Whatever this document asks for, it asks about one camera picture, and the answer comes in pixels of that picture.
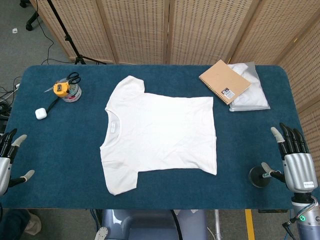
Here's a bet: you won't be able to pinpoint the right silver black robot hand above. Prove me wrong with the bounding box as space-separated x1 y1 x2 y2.
261 122 319 195

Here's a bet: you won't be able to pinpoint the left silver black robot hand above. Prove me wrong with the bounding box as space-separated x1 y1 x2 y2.
0 128 35 196

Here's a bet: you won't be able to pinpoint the white T-shirt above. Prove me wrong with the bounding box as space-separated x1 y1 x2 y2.
99 75 218 196

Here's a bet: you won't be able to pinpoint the white cloth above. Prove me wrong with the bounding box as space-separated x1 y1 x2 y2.
226 61 271 113

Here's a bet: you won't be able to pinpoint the black round base stand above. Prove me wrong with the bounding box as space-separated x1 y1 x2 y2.
248 166 272 188

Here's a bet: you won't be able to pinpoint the dark blue trouser leg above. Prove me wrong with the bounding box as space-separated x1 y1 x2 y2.
0 208 29 240

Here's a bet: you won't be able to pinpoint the beige shoe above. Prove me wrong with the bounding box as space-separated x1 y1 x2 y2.
26 211 41 236

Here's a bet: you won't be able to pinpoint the white earbuds case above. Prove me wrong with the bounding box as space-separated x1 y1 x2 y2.
34 107 49 121

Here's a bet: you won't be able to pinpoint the yellow tape measure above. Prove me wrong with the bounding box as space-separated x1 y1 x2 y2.
46 81 71 111

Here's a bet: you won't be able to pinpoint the white metal tube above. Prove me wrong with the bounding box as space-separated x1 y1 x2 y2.
213 209 222 240

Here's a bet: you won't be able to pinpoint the white round tin can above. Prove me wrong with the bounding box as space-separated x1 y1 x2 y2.
55 78 83 103

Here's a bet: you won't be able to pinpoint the brown spiral notebook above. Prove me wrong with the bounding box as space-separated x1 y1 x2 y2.
198 59 252 106

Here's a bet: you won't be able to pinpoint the blue table cover cloth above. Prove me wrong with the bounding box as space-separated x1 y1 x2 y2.
0 64 320 210

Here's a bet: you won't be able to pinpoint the black tripod stand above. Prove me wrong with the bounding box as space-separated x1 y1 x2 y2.
46 0 107 66

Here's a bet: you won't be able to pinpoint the blue-grey robot torso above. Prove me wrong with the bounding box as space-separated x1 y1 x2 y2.
94 209 208 240

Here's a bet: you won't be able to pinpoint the black office chair base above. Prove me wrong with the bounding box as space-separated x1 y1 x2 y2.
19 0 41 31

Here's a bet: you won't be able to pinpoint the black floor cable bundle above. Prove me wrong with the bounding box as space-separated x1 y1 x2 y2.
0 76 22 133

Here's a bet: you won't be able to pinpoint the black-handled scissors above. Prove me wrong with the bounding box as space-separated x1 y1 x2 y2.
43 71 82 94

